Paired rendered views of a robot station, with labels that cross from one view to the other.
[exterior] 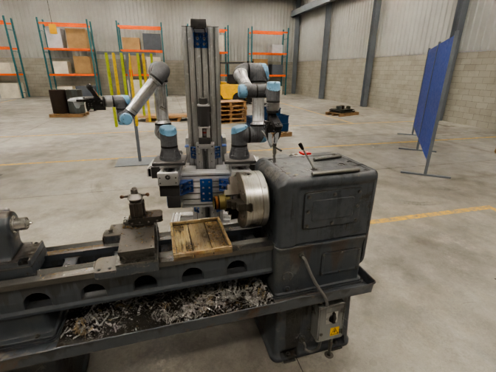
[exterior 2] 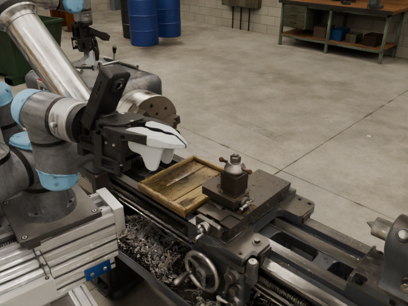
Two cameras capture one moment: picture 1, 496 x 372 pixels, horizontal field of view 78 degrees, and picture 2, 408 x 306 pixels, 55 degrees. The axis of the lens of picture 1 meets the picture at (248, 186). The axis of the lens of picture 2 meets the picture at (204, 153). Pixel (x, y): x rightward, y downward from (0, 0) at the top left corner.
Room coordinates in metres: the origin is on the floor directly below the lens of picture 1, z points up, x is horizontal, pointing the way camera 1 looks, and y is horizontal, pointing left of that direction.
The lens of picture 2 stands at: (2.19, 1.57, 1.83)
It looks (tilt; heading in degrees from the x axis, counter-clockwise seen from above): 28 degrees down; 239
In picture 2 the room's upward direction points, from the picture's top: straight up
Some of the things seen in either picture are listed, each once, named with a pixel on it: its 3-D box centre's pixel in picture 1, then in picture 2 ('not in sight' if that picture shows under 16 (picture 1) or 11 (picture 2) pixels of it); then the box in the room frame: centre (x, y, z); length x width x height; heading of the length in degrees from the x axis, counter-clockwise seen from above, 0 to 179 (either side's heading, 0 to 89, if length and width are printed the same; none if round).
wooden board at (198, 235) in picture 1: (198, 236); (189, 183); (1.49, 0.27, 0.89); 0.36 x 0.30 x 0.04; 16
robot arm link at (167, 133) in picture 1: (167, 135); (36, 157); (2.11, 0.56, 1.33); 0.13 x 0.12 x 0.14; 28
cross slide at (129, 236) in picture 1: (138, 232); (243, 201); (1.42, 0.58, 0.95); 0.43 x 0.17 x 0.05; 16
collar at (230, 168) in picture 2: (134, 195); (235, 165); (1.48, 0.60, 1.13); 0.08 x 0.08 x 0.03
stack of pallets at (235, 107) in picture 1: (226, 111); not in sight; (11.21, 0.78, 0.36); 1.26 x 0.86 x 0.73; 116
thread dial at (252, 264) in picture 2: not in sight; (251, 271); (1.55, 0.81, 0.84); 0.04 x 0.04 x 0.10; 16
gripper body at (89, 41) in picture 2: (271, 120); (84, 36); (1.77, -0.13, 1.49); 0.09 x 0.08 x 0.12; 16
